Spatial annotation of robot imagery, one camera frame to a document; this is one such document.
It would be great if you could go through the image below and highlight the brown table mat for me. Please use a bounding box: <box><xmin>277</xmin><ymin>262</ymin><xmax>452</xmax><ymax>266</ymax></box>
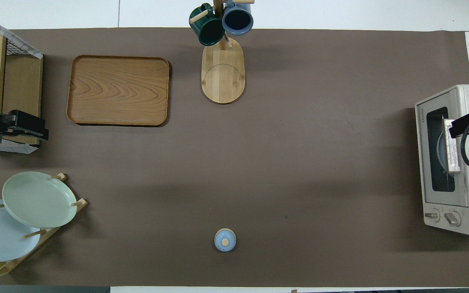
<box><xmin>0</xmin><ymin>27</ymin><xmax>469</xmax><ymax>288</ymax></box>

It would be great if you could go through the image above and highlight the wooden mug tree stand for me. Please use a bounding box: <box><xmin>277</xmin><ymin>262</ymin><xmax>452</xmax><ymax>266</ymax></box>
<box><xmin>189</xmin><ymin>0</ymin><xmax>255</xmax><ymax>105</ymax></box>

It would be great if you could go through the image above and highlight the wooden plate rack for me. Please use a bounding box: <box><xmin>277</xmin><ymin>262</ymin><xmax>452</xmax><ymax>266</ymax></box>
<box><xmin>0</xmin><ymin>173</ymin><xmax>88</xmax><ymax>279</ymax></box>

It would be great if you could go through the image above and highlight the wooden shelf with wire basket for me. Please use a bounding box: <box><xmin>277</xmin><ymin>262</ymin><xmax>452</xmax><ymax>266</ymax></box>
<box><xmin>0</xmin><ymin>9</ymin><xmax>44</xmax><ymax>154</ymax></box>

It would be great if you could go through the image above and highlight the small blue lidded jar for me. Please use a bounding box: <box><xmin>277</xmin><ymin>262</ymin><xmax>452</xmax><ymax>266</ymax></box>
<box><xmin>214</xmin><ymin>228</ymin><xmax>237</xmax><ymax>253</ymax></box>

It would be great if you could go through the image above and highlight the toaster oven glass door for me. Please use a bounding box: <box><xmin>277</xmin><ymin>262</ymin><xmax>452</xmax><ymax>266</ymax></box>
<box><xmin>415</xmin><ymin>90</ymin><xmax>469</xmax><ymax>208</ymax></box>

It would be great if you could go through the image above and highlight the blue mug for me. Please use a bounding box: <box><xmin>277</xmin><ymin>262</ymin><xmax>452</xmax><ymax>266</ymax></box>
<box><xmin>221</xmin><ymin>0</ymin><xmax>254</xmax><ymax>36</ymax></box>

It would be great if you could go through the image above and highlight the dark green mug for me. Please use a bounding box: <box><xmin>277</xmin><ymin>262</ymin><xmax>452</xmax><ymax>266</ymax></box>
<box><xmin>189</xmin><ymin>3</ymin><xmax>226</xmax><ymax>46</ymax></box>

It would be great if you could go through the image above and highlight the wooden serving tray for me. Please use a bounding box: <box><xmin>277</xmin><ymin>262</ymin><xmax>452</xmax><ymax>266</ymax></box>
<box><xmin>66</xmin><ymin>55</ymin><xmax>171</xmax><ymax>127</ymax></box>

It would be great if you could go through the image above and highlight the pale green plate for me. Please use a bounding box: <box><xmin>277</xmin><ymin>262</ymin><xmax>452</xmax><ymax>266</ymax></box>
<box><xmin>2</xmin><ymin>171</ymin><xmax>78</xmax><ymax>229</ymax></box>

